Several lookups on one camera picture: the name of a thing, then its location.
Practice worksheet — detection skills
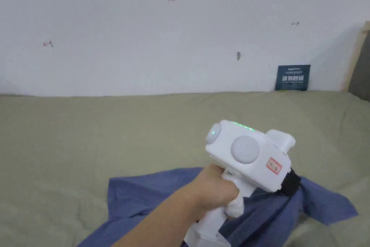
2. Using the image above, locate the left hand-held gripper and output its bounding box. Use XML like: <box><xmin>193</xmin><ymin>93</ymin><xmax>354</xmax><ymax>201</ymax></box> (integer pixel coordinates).
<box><xmin>183</xmin><ymin>119</ymin><xmax>302</xmax><ymax>247</ymax></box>

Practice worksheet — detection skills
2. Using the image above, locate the dark blue shirt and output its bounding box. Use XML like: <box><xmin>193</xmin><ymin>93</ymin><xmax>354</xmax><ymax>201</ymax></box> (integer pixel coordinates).
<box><xmin>76</xmin><ymin>167</ymin><xmax>360</xmax><ymax>247</ymax></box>

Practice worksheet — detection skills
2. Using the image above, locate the person's left forearm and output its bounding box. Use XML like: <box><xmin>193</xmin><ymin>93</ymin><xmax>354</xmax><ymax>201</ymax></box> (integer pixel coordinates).
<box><xmin>111</xmin><ymin>184</ymin><xmax>200</xmax><ymax>247</ymax></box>

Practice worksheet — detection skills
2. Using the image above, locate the person's left hand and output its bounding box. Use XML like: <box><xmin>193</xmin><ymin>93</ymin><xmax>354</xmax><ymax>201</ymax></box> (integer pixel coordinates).
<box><xmin>185</xmin><ymin>163</ymin><xmax>246</xmax><ymax>222</ymax></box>

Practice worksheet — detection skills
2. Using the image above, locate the dark blue sign card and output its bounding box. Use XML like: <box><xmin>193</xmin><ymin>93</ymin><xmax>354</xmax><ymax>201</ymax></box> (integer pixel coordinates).
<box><xmin>274</xmin><ymin>64</ymin><xmax>311</xmax><ymax>91</ymax></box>

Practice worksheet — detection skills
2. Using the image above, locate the grey padded headboard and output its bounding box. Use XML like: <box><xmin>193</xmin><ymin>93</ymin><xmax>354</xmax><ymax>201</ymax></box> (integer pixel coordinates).
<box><xmin>340</xmin><ymin>21</ymin><xmax>370</xmax><ymax>102</ymax></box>

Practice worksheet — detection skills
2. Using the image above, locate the bed with beige sheet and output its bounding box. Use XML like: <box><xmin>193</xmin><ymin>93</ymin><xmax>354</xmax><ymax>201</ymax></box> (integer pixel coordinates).
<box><xmin>0</xmin><ymin>90</ymin><xmax>370</xmax><ymax>247</ymax></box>

